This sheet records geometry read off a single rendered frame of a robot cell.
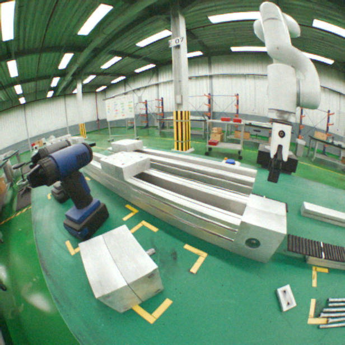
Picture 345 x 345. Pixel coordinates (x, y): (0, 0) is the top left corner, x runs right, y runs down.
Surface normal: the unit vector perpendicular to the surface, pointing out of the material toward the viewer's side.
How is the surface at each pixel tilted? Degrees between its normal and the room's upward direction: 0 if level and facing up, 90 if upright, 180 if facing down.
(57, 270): 0
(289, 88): 89
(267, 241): 90
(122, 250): 0
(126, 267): 0
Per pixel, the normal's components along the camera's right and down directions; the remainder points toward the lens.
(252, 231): -0.60, 0.34
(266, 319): -0.04, -0.91
